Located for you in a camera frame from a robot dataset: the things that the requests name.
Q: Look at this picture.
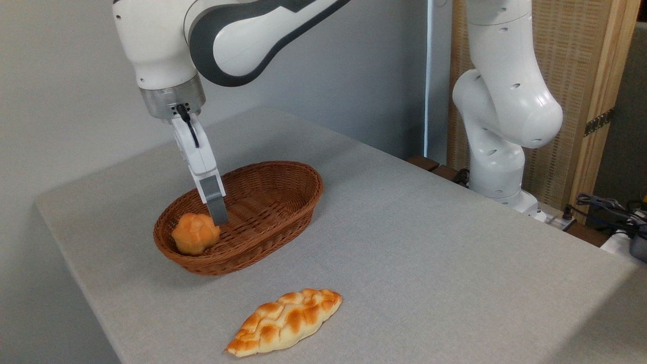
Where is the metal screen hinge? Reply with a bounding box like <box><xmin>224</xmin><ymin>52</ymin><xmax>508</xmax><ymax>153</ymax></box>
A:
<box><xmin>584</xmin><ymin>108</ymin><xmax>615</xmax><ymax>137</ymax></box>

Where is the round orange bread roll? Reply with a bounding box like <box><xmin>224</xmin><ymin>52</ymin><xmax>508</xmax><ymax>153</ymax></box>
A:
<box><xmin>171</xmin><ymin>213</ymin><xmax>221</xmax><ymax>255</ymax></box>

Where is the white vertical post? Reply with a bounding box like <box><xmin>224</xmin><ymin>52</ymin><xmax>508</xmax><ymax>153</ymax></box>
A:
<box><xmin>425</xmin><ymin>0</ymin><xmax>453</xmax><ymax>165</ymax></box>

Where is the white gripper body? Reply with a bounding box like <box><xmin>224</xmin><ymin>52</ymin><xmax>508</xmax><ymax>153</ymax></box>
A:
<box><xmin>171</xmin><ymin>114</ymin><xmax>219</xmax><ymax>179</ymax></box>

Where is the brown oval wicker basket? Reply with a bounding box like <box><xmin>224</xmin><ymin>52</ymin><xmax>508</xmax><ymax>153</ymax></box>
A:
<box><xmin>153</xmin><ymin>161</ymin><xmax>324</xmax><ymax>276</ymax></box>

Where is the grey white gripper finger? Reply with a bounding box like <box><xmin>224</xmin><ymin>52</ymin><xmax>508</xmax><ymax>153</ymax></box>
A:
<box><xmin>196</xmin><ymin>172</ymin><xmax>229</xmax><ymax>226</ymax></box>

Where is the long braided bread loaf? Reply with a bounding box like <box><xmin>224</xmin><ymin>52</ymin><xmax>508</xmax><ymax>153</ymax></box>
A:
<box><xmin>225</xmin><ymin>289</ymin><xmax>343</xmax><ymax>358</ymax></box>

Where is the bundle of dark cables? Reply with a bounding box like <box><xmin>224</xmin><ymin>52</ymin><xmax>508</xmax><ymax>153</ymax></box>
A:
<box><xmin>565</xmin><ymin>192</ymin><xmax>647</xmax><ymax>234</ymax></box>

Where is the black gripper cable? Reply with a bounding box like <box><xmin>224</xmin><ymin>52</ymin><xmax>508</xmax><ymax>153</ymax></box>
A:
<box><xmin>176</xmin><ymin>104</ymin><xmax>200</xmax><ymax>149</ymax></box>

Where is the white power strip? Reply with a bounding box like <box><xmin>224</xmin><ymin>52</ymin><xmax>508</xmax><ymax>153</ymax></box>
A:
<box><xmin>541</xmin><ymin>210</ymin><xmax>578</xmax><ymax>232</ymax></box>

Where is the woven wooden folding screen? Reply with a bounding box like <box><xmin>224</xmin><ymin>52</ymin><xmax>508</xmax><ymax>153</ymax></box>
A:
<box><xmin>447</xmin><ymin>0</ymin><xmax>642</xmax><ymax>223</ymax></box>

